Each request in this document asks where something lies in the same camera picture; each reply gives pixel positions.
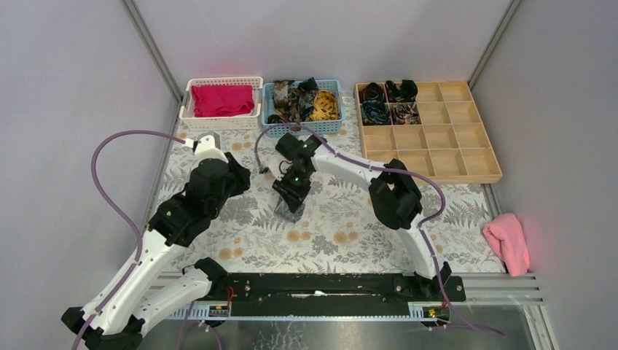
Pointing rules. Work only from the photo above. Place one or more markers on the yellow patterned tie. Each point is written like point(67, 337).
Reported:
point(324, 107)

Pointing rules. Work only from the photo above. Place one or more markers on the magenta cloth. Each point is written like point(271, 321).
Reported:
point(222, 100)

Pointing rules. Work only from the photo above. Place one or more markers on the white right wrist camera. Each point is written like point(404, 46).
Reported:
point(275, 169)

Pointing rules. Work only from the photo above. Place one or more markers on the rolled multicolour tie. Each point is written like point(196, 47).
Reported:
point(405, 113)

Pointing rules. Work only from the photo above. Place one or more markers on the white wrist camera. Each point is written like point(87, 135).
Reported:
point(205, 148)
point(275, 169)

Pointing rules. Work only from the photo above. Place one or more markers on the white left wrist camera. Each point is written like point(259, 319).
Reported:
point(205, 148)

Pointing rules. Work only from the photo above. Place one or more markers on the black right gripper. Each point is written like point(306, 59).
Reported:
point(293, 197)

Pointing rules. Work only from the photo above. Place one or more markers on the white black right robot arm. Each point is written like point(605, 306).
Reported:
point(394, 195)

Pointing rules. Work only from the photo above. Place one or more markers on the rolled dark red tie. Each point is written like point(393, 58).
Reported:
point(373, 93)

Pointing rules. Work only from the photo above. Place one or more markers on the rolled black tie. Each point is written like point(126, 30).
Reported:
point(403, 92)

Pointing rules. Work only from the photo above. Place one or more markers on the rolled navy blue tie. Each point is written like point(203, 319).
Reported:
point(375, 113)

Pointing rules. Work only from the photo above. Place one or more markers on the white plastic basket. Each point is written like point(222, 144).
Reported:
point(240, 122)

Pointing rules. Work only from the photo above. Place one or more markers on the dark navy red tie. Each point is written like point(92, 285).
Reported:
point(306, 94)

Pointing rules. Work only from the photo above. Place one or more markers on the pink cloth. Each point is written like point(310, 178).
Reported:
point(505, 237)

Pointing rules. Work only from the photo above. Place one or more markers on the grey leaf pattern tie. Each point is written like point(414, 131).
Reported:
point(282, 210)

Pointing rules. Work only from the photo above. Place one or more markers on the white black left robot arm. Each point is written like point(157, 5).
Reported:
point(123, 313)

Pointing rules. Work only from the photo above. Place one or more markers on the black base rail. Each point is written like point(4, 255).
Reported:
point(331, 294)

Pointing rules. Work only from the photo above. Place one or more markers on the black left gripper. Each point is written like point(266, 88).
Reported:
point(236, 170)

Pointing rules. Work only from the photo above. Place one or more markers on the orange floral tie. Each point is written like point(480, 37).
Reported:
point(287, 103)

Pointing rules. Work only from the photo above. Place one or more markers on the wooden compartment tray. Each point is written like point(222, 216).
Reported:
point(450, 146)

